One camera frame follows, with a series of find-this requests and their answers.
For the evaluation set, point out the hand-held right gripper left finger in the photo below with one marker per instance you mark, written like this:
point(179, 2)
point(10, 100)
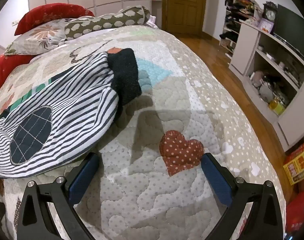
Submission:
point(83, 180)

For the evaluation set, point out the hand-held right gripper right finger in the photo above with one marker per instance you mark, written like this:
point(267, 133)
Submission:
point(216, 180)

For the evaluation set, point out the striped pants with dark cuffs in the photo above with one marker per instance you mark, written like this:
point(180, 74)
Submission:
point(66, 100)

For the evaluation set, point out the quilted heart pattern bedspread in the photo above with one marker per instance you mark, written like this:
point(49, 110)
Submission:
point(147, 195)

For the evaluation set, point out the yellow cardboard box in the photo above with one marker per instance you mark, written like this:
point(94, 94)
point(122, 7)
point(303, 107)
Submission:
point(298, 166)

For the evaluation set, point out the red cardboard box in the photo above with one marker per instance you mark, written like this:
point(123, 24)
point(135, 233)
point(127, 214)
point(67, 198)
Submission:
point(300, 212)

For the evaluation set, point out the yellow container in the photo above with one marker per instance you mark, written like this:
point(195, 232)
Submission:
point(277, 106)

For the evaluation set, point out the white kettle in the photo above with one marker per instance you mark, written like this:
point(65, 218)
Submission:
point(265, 92)

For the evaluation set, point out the white shelf unit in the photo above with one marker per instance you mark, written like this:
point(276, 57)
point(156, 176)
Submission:
point(247, 50)

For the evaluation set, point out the red blanket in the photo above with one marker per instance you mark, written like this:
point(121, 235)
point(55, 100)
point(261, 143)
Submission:
point(6, 67)

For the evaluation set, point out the floral pillow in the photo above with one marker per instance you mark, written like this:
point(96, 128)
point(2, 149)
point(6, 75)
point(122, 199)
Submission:
point(36, 36)

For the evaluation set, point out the cluttered shoe rack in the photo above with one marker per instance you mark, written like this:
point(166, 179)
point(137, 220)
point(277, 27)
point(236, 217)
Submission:
point(233, 17)

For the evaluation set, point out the red patterned pillow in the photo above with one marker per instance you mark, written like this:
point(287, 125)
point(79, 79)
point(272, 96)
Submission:
point(41, 15)

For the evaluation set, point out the black television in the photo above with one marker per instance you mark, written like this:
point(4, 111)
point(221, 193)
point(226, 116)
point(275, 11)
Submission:
point(292, 27)

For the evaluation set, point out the black mantel clock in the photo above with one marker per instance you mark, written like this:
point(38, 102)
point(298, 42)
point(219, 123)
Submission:
point(270, 12)

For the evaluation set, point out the wooden door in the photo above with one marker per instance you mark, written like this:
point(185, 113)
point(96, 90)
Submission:
point(184, 5)

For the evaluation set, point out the purple picture frame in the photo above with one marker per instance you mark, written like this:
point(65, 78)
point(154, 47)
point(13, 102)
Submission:
point(265, 26)

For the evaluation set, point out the white wall socket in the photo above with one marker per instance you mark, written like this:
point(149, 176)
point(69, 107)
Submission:
point(14, 22)

